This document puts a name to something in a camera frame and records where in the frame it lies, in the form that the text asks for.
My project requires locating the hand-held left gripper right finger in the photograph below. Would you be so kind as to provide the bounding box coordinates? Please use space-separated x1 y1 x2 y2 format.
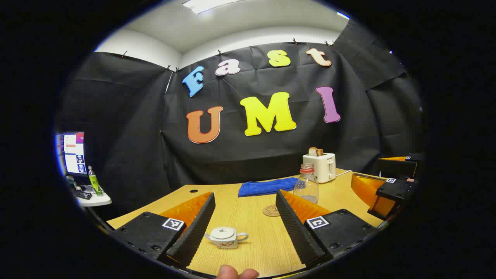
275 189 382 269

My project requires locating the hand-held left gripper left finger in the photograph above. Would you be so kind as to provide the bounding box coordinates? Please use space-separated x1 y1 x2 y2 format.
110 192 216 269

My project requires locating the white teacup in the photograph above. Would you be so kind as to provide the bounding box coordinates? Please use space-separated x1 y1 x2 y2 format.
204 227 249 249

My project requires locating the clear plastic water bottle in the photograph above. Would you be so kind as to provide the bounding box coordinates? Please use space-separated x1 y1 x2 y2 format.
293 164 320 204

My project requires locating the green glass bottle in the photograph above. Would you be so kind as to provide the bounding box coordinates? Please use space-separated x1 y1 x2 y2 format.
88 166 103 196

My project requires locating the blue towel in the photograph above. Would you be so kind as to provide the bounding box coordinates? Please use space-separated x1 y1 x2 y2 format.
238 177 300 197

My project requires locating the white toaster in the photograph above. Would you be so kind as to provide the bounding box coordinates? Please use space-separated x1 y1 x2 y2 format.
303 152 336 184

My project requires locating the small white side table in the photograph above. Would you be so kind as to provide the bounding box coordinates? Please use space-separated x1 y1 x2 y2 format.
74 185 113 207

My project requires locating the black backdrop cloth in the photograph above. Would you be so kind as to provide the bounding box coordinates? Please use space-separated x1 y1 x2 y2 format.
58 17 425 217

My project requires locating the computer monitor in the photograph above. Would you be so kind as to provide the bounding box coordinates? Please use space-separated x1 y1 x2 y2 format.
57 132 88 177

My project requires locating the ceiling light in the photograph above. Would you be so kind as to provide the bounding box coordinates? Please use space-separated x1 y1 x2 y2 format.
182 0 248 15

